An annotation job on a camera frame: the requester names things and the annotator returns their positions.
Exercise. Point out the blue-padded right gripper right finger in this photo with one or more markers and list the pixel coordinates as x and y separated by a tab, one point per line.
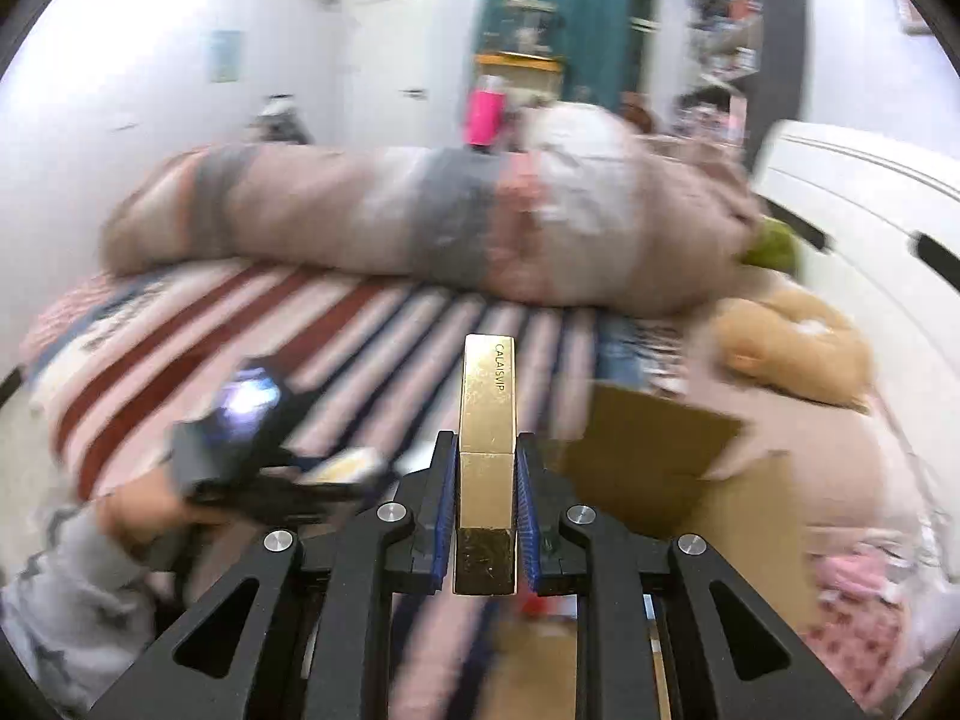
553	565

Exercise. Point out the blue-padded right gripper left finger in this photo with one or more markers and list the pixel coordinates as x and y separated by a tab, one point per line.
418	563

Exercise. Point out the white case yellow label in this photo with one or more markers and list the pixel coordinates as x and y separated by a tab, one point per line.
355	465

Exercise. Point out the grey left sleeve forearm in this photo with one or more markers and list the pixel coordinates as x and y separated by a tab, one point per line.
80	611

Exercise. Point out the person's left hand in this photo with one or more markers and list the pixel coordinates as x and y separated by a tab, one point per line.
137	515

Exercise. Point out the brown cardboard box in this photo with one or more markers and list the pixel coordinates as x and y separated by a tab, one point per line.
666	624

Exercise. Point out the striped plush blanket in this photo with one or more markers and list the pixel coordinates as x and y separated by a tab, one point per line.
117	362

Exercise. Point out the tan plush toy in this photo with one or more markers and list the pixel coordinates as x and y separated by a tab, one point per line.
794	342

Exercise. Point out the rolled beige patchwork duvet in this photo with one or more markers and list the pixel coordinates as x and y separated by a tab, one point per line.
583	209

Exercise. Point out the green plush toy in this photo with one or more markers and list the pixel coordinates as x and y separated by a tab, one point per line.
774	248

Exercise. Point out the white door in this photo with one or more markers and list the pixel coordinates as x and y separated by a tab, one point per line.
387	77

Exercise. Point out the pink water bottle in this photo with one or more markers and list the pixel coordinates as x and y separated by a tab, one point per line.
486	106

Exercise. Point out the white bed headboard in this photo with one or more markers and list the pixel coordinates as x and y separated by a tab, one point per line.
889	211

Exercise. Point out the yellow shelf cabinet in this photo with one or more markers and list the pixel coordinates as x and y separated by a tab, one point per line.
519	51

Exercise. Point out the cluttered bookshelf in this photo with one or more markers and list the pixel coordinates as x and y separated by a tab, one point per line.
747	70

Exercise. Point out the teal curtain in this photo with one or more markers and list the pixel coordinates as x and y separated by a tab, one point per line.
602	44

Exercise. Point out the blue wall poster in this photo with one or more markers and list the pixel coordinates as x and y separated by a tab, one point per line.
225	55

